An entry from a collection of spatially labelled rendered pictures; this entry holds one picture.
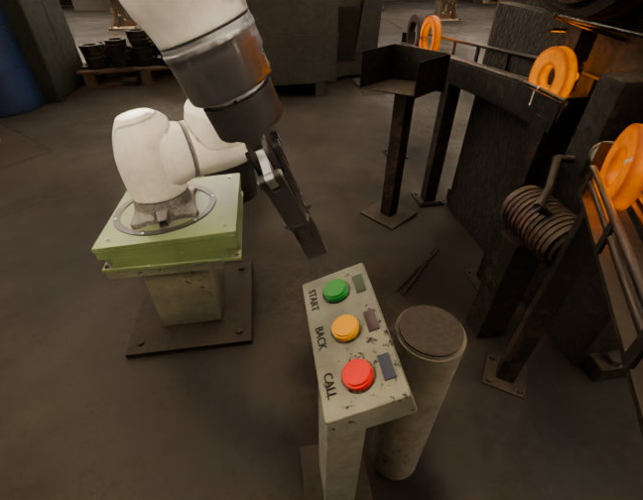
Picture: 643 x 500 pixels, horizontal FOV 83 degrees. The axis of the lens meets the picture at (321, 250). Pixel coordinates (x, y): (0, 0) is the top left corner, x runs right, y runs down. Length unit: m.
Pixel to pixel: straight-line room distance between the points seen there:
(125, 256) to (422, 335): 0.78
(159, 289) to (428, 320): 0.86
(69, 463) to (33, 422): 0.19
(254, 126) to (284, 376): 0.93
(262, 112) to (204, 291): 0.92
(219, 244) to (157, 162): 0.26
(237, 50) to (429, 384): 0.57
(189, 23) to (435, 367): 0.56
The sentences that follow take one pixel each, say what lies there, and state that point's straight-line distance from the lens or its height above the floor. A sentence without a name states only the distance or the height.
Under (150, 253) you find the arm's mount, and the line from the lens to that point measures 1.06.
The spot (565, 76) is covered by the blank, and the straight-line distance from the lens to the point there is 1.26.
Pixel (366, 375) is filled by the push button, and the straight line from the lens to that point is 0.48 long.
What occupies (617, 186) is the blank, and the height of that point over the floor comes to 0.70.
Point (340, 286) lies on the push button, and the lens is 0.57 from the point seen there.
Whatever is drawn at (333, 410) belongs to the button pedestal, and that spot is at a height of 0.59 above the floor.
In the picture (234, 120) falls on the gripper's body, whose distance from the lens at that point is 0.38.
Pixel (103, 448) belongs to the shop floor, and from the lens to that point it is 1.24.
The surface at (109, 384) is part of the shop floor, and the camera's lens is 1.35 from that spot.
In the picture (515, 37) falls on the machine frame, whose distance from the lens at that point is 1.61.
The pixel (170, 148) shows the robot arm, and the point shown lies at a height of 0.63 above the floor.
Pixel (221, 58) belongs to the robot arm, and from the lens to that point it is 0.36.
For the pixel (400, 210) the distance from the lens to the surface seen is 1.88.
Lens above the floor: 1.02
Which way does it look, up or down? 39 degrees down
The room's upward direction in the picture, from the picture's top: straight up
